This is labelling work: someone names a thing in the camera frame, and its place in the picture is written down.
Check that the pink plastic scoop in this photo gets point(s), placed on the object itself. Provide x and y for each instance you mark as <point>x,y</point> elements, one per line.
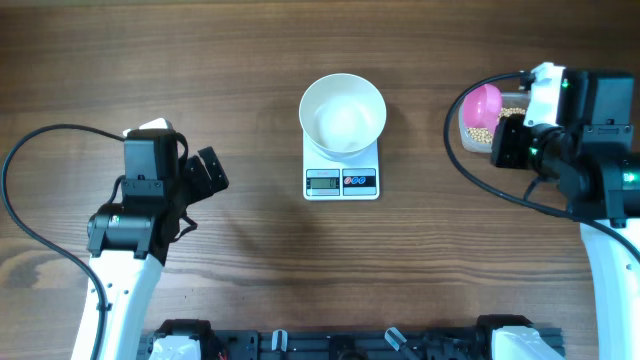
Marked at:
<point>482,107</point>

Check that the pile of yellow soybeans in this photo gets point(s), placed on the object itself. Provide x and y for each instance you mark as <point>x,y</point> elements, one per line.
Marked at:
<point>483,135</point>

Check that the white round bowl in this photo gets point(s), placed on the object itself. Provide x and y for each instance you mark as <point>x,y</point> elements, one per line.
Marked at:
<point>342,114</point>

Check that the white digital kitchen scale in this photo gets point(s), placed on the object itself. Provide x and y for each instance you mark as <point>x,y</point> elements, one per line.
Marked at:
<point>354,177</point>

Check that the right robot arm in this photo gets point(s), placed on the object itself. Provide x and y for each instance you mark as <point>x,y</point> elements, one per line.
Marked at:
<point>577,132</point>

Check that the clear plastic food container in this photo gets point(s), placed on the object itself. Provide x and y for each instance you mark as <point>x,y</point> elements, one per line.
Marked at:
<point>520,100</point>

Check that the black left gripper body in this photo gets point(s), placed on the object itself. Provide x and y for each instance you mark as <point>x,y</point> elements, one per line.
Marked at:
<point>197,185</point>

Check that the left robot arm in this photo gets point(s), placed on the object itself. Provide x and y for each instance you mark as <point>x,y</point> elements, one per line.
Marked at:
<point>129,240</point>

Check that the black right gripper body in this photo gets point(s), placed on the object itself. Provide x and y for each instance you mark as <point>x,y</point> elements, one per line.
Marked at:
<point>513,144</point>

